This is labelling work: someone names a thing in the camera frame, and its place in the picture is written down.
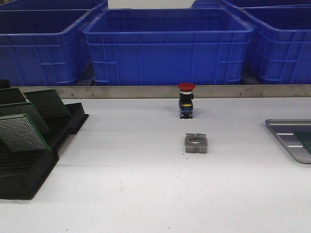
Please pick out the green perforated circuit board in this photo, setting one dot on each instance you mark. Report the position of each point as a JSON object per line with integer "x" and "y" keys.
{"x": 305, "y": 139}

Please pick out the rear right green board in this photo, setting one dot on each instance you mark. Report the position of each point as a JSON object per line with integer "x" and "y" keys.
{"x": 48, "y": 103}

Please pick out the front green perforated board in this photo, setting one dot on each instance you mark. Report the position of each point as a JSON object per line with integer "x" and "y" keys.
{"x": 19, "y": 133}

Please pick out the silver metal tray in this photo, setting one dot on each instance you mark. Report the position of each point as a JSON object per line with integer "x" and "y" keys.
{"x": 283, "y": 130}

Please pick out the black slotted board rack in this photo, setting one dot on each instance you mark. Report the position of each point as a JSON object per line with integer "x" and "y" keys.
{"x": 23, "y": 173}

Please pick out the rear left green board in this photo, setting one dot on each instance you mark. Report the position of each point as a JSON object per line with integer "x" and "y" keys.
{"x": 11, "y": 95}

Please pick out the red emergency stop button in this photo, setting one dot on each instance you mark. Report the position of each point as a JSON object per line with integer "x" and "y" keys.
{"x": 185, "y": 100}

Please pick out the grey metal clamp block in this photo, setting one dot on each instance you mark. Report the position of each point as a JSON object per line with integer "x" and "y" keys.
{"x": 196, "y": 143}

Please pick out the centre blue plastic crate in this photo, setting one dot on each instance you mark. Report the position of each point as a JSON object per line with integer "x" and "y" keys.
{"x": 167, "y": 46}

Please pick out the blue plastic crate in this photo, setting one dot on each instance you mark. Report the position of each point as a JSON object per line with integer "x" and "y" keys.
{"x": 279, "y": 51}
{"x": 167, "y": 46}
{"x": 43, "y": 47}

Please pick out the far right blue crate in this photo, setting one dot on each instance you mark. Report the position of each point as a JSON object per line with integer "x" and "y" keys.
{"x": 248, "y": 3}

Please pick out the left blue plastic crate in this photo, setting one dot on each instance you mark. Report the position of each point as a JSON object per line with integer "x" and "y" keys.
{"x": 43, "y": 47}

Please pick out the right blue plastic crate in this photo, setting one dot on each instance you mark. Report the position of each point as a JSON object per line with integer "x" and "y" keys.
{"x": 279, "y": 51}

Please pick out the far left blue crate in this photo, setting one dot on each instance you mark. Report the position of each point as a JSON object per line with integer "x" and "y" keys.
{"x": 55, "y": 5}

